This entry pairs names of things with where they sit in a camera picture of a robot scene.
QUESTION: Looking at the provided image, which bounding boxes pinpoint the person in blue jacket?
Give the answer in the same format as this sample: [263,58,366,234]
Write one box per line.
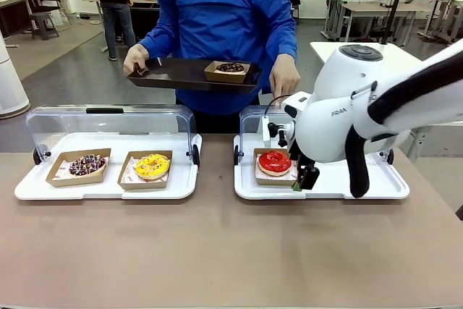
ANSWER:
[139,0,298,133]

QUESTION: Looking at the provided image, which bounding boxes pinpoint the clear display dome lid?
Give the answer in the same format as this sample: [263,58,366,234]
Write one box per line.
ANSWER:
[234,105,395,166]
[25,103,201,169]

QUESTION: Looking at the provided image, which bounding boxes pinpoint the black braided cable sleeve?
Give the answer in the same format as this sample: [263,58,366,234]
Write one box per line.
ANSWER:
[344,56,463,199]

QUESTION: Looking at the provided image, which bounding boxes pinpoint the cardboard box of yellow donut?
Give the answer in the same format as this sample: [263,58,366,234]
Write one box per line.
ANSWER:
[117,150,174,191]

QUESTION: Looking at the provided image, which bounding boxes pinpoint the cardboard box of chocolate donut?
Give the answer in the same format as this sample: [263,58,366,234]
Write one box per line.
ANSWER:
[203,60,252,84]

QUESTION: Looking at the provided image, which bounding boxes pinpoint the person's right hand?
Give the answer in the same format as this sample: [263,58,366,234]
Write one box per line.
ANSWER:
[122,43,150,77]

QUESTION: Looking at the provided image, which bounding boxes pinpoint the person's left hand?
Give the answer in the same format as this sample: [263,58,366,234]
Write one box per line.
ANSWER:
[268,53,302,99]

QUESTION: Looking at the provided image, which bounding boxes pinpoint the white side table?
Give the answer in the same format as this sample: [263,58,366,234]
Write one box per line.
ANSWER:
[310,41,449,71]

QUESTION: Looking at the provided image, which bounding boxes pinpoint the black tripod pole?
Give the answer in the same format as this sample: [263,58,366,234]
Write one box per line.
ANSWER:
[379,0,414,46]

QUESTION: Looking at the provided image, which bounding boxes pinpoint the plain chocolate donut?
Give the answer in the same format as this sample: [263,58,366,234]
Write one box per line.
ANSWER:
[215,62,245,74]

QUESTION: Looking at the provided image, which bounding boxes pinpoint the cardboard box of sprinkled donut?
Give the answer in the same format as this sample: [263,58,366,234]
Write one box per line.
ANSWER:
[46,148,112,189]

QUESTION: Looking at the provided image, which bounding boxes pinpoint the blue-sleeved left forearm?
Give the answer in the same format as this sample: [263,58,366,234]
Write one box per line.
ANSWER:
[273,15,298,59]

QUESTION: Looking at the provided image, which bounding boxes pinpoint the chocolate donut with sprinkles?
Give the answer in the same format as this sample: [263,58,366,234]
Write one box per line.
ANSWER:
[68,154,109,179]

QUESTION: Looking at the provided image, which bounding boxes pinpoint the cardboard box of red donut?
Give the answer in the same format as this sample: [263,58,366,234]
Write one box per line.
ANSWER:
[252,148,303,187]

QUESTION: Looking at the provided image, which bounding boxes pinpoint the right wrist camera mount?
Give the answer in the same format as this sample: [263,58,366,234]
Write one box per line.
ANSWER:
[261,93,309,151]

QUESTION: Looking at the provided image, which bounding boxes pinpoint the grey lab workbench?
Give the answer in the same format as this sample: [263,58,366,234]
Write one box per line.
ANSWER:
[323,0,434,48]

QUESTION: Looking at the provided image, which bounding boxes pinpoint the white display tray base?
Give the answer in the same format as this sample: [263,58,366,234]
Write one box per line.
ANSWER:
[14,132,203,200]
[233,132,411,200]

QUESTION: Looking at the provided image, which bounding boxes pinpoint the red glazed donut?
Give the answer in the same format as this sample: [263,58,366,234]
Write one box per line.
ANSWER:
[258,150,293,177]

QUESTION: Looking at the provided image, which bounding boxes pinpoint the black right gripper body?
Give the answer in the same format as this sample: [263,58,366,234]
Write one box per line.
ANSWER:
[287,137,316,174]

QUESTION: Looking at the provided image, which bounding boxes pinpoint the yellow glazed donut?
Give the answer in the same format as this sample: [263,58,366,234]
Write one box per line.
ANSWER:
[135,153,171,181]

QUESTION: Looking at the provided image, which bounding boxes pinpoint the grey office chair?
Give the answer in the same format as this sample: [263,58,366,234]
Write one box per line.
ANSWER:
[27,0,63,41]

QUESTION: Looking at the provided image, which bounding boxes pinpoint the blue-sleeved right forearm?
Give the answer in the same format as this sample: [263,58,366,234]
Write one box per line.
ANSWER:
[139,15,179,61]

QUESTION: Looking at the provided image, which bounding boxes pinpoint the white cylindrical air purifier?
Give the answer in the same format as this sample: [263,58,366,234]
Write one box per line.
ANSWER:
[0,29,31,119]

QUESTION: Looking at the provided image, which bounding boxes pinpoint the dark brown serving tray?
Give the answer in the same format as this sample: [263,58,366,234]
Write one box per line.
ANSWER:
[126,57,263,93]

